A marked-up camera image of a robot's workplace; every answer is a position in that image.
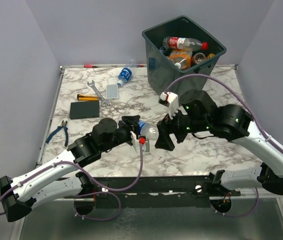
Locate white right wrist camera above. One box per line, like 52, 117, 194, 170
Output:
158, 91, 180, 120

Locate blue label bottle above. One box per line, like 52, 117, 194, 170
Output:
117, 67, 132, 87

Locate red cap bottle small label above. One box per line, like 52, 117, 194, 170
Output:
191, 52, 206, 65

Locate yellow utility knife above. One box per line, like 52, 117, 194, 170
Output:
76, 94, 100, 101

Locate dark green plastic bin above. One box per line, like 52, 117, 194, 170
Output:
142, 15, 227, 95

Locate blue handled pliers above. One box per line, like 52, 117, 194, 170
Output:
45, 120, 69, 147

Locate silver wrench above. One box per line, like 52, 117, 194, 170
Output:
87, 80, 110, 107

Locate red label water bottle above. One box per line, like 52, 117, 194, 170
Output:
162, 36, 209, 52

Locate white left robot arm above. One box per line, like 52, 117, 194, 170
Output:
0, 115, 142, 222

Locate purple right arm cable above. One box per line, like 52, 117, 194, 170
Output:
165, 73, 283, 218

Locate white grey power bank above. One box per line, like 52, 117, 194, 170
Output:
106, 84, 119, 100

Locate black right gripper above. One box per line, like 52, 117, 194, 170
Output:
154, 103, 210, 151

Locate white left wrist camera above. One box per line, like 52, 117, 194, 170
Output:
130, 131, 150, 154

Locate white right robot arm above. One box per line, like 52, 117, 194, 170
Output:
155, 90, 283, 196

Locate black flat box left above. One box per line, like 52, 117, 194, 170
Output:
69, 100, 100, 120

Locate pepsi bottle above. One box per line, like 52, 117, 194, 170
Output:
137, 120, 159, 141

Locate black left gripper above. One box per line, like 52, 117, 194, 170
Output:
100, 116, 142, 153

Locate orange juice bottle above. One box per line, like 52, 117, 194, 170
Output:
206, 53, 215, 60

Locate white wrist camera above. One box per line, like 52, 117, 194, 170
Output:
130, 131, 150, 154
158, 91, 180, 120

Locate red screwdriver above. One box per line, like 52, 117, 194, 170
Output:
83, 64, 99, 69

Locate large orange label bottle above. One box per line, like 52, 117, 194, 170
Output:
167, 49, 193, 71

